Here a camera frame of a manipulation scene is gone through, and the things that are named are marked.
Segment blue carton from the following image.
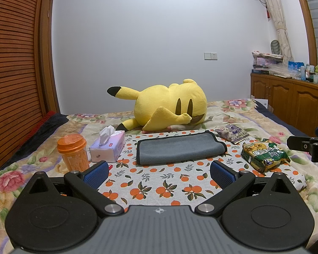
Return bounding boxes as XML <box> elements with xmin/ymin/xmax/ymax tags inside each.
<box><xmin>288</xmin><ymin>60</ymin><xmax>305</xmax><ymax>80</ymax></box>

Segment purple snack packet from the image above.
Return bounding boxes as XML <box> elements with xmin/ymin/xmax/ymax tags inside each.
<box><xmin>215</xmin><ymin>124</ymin><xmax>250</xmax><ymax>145</ymax></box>

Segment orange fruit print cloth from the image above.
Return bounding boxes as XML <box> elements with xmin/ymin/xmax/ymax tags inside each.
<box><xmin>87</xmin><ymin>130</ymin><xmax>306</xmax><ymax>209</ymax></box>

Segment navy bed sheet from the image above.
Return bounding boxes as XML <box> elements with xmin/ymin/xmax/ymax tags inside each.
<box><xmin>254</xmin><ymin>103</ymin><xmax>318</xmax><ymax>149</ymax></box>

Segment dark blanket with red edge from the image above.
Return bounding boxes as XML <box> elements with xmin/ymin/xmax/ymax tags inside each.
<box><xmin>24</xmin><ymin>111</ymin><xmax>69</xmax><ymax>150</ymax></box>

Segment wooden window frame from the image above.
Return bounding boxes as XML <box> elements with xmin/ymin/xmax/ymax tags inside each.
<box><xmin>293</xmin><ymin>0</ymin><xmax>318</xmax><ymax>66</ymax></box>

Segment clear plastic bag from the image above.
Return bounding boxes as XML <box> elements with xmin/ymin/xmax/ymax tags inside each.
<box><xmin>269</xmin><ymin>62</ymin><xmax>301</xmax><ymax>78</ymax></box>

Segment orange plastic cup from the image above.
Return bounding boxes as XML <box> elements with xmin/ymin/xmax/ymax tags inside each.
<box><xmin>57</xmin><ymin>134</ymin><xmax>90</xmax><ymax>172</ymax></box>

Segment purple and grey towel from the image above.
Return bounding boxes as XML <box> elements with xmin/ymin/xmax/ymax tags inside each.
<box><xmin>136</xmin><ymin>130</ymin><xmax>227</xmax><ymax>166</ymax></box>

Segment grey hand fan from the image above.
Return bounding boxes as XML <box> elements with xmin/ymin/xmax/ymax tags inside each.
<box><xmin>270</xmin><ymin>40</ymin><xmax>281</xmax><ymax>56</ymax></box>

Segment purple tissue box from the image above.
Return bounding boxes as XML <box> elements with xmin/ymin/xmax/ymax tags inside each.
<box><xmin>89</xmin><ymin>125</ymin><xmax>126</xmax><ymax>163</ymax></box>

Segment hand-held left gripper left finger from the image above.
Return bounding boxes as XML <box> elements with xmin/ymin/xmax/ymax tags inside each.
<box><xmin>26</xmin><ymin>160</ymin><xmax>124</xmax><ymax>216</ymax></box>

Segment wooden cabinet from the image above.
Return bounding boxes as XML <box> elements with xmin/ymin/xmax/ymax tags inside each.
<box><xmin>250</xmin><ymin>73</ymin><xmax>318</xmax><ymax>138</ymax></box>

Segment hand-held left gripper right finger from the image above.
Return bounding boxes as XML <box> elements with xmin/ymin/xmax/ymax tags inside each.
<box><xmin>195</xmin><ymin>160</ymin><xmax>296</xmax><ymax>215</ymax></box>

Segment beige patterned curtain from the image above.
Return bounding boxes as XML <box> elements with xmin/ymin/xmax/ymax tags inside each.
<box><xmin>256</xmin><ymin>0</ymin><xmax>293</xmax><ymax>64</ymax></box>

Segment yellow plush toy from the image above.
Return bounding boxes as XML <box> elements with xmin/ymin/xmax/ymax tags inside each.
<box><xmin>107</xmin><ymin>79</ymin><xmax>208</xmax><ymax>131</ymax></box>

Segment green snack packet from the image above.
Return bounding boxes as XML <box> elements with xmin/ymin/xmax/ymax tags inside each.
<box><xmin>241</xmin><ymin>138</ymin><xmax>291</xmax><ymax>172</ymax></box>

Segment slatted wooden wardrobe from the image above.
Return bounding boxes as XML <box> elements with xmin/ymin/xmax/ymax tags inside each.
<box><xmin>0</xmin><ymin>0</ymin><xmax>53</xmax><ymax>171</ymax></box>

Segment stack of papers and bags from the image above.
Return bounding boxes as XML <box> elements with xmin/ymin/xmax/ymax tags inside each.
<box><xmin>252</xmin><ymin>51</ymin><xmax>284</xmax><ymax>70</ymax></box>

